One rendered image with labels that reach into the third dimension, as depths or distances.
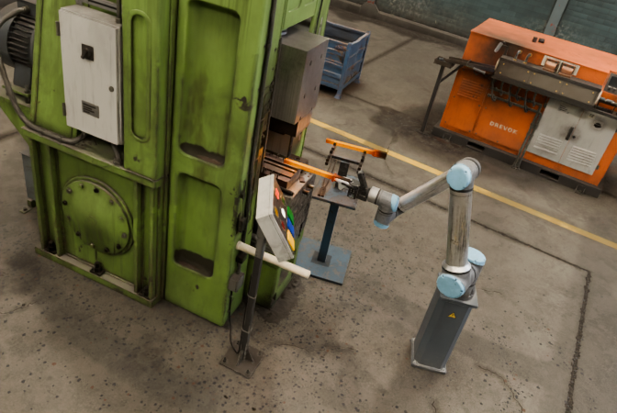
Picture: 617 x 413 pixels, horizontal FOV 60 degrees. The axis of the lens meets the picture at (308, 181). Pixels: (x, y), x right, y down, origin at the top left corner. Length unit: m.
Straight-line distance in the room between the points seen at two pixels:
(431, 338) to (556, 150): 3.43
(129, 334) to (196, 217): 0.82
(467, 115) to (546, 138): 0.87
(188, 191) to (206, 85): 0.66
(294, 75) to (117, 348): 1.85
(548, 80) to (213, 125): 3.97
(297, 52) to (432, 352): 1.97
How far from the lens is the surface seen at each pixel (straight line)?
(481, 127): 6.35
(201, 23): 2.64
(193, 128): 2.85
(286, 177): 3.05
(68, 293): 3.71
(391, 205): 2.94
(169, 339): 3.40
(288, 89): 2.73
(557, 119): 6.19
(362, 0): 10.97
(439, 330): 3.34
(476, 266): 3.06
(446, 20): 10.43
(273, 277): 3.41
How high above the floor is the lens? 2.59
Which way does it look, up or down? 32 degrees down
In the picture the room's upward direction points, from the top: 12 degrees clockwise
